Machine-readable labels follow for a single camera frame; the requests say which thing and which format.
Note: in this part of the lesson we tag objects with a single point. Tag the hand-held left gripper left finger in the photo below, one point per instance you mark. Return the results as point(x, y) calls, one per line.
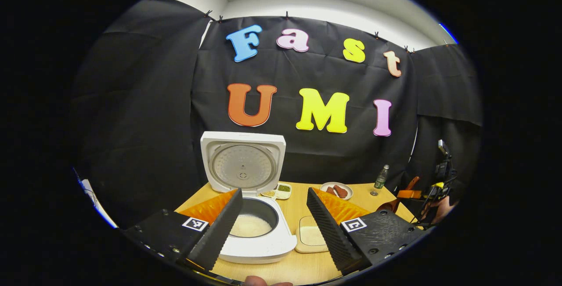
point(219, 233)

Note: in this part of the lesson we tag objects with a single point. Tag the clear plastic water bottle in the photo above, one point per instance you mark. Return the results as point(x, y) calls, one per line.
point(381, 178)

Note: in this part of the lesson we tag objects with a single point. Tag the brown meat piece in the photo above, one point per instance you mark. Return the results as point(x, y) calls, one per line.
point(331, 191)
point(340, 191)

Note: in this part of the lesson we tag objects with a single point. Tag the white rice cooker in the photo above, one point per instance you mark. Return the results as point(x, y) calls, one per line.
point(243, 167)

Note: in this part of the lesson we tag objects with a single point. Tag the brown wooden spoon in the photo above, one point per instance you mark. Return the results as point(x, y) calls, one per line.
point(388, 206)

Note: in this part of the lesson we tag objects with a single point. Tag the clear rectangular container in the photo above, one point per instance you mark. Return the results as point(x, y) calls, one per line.
point(303, 220)

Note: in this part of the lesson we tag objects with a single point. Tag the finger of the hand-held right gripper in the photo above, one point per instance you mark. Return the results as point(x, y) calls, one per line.
point(410, 194)

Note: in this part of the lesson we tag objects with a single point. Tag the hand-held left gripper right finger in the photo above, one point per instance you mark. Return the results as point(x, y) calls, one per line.
point(329, 233)

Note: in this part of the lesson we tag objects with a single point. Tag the white rice heap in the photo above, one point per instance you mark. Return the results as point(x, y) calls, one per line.
point(312, 236)

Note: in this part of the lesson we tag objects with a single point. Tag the white round plate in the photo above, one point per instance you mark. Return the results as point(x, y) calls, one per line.
point(347, 196)

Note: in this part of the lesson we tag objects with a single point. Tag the thin white rice layer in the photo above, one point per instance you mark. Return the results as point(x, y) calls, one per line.
point(252, 226)

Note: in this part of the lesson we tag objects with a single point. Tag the white divided condiment dish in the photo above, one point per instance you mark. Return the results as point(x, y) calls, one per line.
point(283, 188)

